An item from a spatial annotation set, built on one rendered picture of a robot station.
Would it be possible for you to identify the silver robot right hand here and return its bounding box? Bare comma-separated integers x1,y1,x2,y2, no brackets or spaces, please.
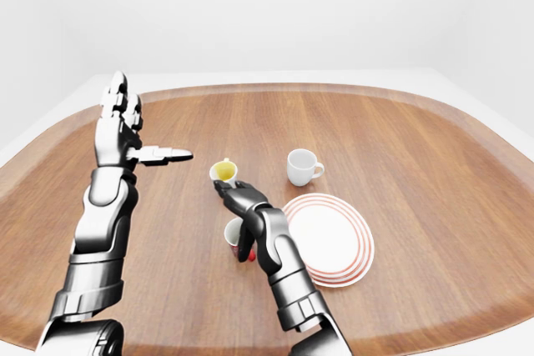
213,179,269,264

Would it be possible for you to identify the red mug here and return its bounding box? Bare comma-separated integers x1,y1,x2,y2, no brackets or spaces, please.
224,218,257,263

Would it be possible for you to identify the white mug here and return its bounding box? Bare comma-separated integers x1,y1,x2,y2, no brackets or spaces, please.
286,148,325,187

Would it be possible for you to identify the white plate with red rings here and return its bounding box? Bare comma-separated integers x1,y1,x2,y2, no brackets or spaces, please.
281,193,375,288

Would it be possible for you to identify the silver robot left hand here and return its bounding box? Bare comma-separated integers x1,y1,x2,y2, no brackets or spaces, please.
93,71,194,171

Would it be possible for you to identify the yellow mug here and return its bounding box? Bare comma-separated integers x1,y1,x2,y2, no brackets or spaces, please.
209,158,239,186

